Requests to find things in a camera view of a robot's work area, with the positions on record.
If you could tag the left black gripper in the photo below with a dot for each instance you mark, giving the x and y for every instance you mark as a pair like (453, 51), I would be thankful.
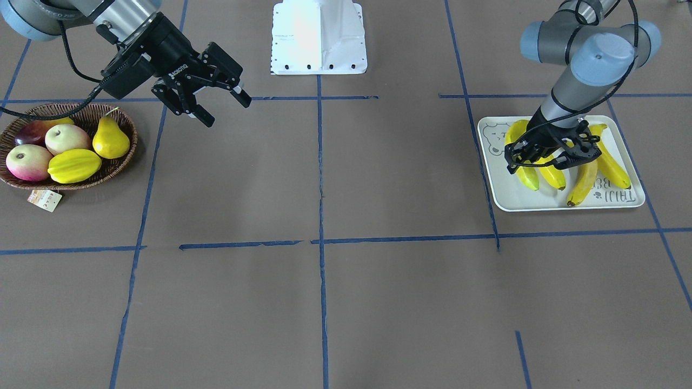
(542, 133)

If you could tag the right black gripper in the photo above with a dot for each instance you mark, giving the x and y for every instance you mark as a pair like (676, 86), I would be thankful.
(166, 52)

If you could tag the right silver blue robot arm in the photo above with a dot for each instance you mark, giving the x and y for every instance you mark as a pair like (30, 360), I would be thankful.
(115, 21)

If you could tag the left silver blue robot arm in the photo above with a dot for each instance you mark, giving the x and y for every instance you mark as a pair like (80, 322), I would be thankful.
(596, 59)

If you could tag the basket paper price tag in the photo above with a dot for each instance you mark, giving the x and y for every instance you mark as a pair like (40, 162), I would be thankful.
(45, 199)

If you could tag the white bear tray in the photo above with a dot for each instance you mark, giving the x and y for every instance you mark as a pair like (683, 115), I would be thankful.
(511, 195)

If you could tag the yellow pear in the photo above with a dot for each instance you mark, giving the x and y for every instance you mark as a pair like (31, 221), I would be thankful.
(110, 141)

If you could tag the pink white peach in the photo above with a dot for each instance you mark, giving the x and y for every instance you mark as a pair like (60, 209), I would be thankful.
(29, 162)
(64, 137)

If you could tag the red apple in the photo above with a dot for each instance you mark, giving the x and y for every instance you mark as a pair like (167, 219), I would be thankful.
(34, 132)

